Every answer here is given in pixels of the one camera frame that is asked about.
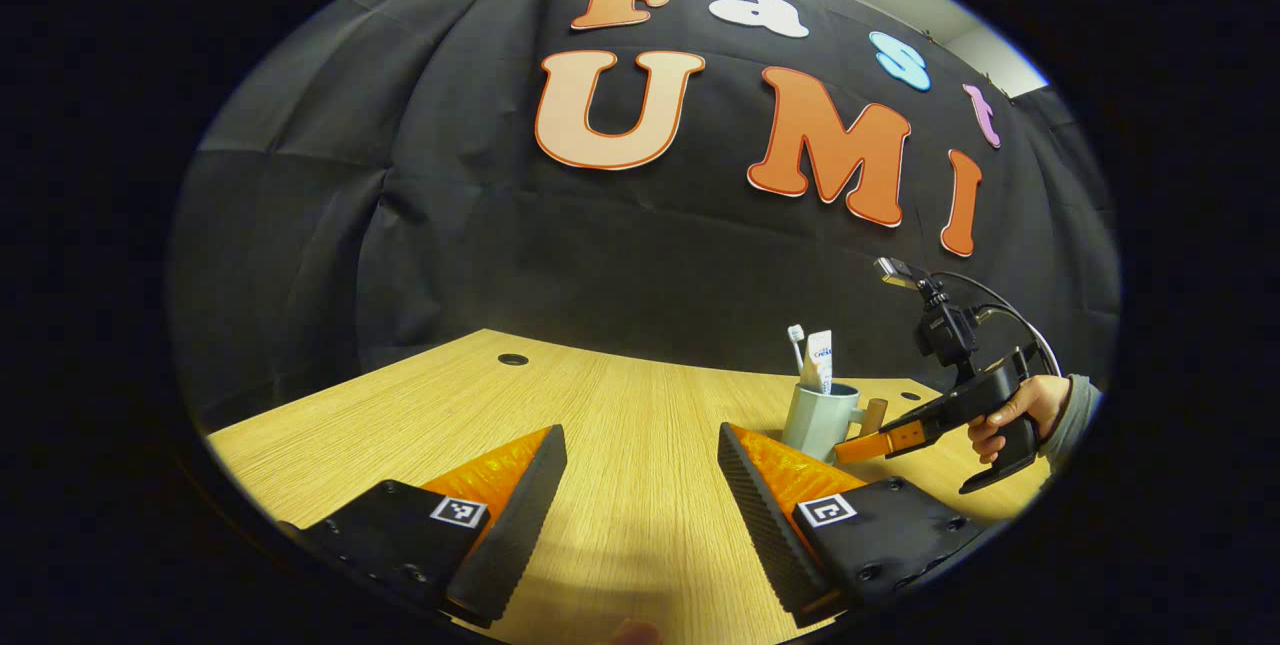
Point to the white toothbrush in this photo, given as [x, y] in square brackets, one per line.
[796, 335]

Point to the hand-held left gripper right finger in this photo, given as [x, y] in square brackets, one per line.
[765, 535]

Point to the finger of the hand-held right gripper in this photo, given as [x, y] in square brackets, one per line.
[890, 440]

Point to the wooden desktop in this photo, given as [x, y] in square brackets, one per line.
[620, 425]

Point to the white toothpaste tube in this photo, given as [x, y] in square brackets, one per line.
[820, 360]

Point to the black backdrop cloth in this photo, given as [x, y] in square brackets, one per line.
[550, 255]

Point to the pale green cup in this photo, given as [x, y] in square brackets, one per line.
[815, 420]

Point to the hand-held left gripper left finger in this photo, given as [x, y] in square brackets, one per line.
[520, 535]

